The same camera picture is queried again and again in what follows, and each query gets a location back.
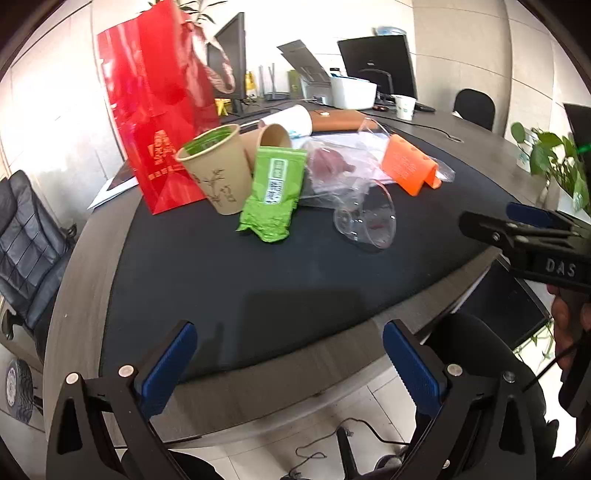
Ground orange stand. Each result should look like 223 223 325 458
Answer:
381 134 443 198

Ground black swivel chair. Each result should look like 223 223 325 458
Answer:
337 311 555 480

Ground black leather office chair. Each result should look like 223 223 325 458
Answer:
0 170 79 342

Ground red rubber bulb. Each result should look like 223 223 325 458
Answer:
310 147 357 185

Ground grey printer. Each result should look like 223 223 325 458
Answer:
277 41 342 107

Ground white paper cup green print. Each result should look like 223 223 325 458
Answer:
392 95 416 121

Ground dark cabinet panel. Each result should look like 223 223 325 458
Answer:
455 261 552 356

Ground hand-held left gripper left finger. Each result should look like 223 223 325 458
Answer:
46 320 199 480

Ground dark monitor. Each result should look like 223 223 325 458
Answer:
563 102 591 153

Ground white paper cup blue print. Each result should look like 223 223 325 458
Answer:
259 104 315 139

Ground person's right forearm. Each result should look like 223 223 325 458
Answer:
556 333 591 418

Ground black router with antennas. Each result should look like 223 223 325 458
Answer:
257 62 291 101

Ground bamboo print kraft paper cup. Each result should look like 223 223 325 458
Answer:
174 124 254 217

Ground green potted plant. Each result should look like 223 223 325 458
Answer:
510 121 591 213

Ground lucky bamboo plant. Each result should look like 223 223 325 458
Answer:
148 0 218 26

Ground toy tyre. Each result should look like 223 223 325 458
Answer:
4 357 35 424

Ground black monitor with wide back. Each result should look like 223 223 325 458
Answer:
337 34 419 104

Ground green tea packet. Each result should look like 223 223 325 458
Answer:
237 145 308 243
184 129 234 155

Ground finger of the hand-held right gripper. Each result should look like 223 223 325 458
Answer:
505 201 591 232
458 210 579 253

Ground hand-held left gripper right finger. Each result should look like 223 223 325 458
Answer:
382 319 548 480

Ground white paper sheets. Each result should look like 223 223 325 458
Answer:
88 161 139 210

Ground brown leather notebook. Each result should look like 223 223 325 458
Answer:
308 107 398 136

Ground red gift bag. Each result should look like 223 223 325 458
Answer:
96 0 237 215

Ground person's right hand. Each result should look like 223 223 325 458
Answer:
546 284 591 371

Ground black floor cable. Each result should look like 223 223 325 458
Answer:
286 418 411 478

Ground plain kraft paper cup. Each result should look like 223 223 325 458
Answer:
241 124 294 178

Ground clear plastic bag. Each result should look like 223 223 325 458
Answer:
299 135 393 210

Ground black monitor on slim stand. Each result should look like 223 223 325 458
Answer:
206 11 247 116

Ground black fabric office chair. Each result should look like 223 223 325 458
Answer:
452 89 496 132

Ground white plastic bin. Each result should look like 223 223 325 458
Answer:
330 76 378 110

